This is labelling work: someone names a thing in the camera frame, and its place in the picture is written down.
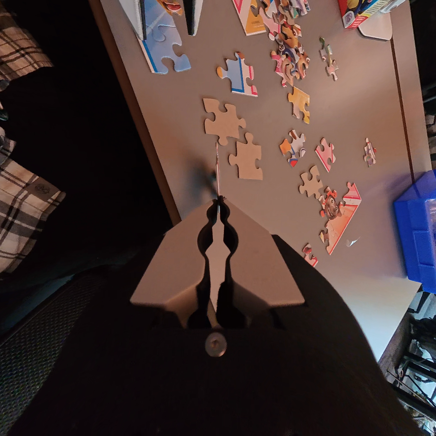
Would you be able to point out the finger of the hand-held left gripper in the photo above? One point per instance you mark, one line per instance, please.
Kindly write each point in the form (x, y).
(134, 13)
(193, 13)

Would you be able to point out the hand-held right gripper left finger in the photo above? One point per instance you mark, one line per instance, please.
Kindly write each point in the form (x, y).
(167, 269)

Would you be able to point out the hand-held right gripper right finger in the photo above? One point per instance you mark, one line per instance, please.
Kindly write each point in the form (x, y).
(265, 269)

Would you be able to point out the blue dog-mouth puzzle piece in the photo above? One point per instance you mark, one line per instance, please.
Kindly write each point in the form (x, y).
(163, 24)

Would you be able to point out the blue white-edged puzzle piece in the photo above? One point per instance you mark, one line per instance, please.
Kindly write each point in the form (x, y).
(163, 58)

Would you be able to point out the red striped joined puzzle section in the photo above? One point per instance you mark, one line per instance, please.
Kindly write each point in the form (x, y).
(344, 224)

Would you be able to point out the orange dog puzzle piece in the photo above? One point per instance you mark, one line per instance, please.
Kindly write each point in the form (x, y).
(332, 204)

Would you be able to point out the pink-edged thin puzzle piece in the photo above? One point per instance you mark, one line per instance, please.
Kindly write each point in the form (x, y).
(218, 170)

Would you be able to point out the jigsaw puzzle pieces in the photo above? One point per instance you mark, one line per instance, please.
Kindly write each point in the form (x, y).
(224, 119)

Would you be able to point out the grey desk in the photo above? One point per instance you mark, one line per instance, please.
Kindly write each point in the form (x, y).
(170, 119)

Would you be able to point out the clear plastic scrap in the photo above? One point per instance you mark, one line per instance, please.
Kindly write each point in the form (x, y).
(352, 242)

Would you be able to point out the person's plaid shirt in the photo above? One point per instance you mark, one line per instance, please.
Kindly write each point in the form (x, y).
(24, 211)

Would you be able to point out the blue plastic bin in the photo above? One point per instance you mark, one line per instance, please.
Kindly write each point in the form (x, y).
(419, 238)

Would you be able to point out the colourful puzzle box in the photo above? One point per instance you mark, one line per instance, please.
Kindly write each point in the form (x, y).
(368, 10)

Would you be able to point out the wooden book stand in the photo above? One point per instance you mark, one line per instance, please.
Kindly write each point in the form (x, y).
(374, 30)

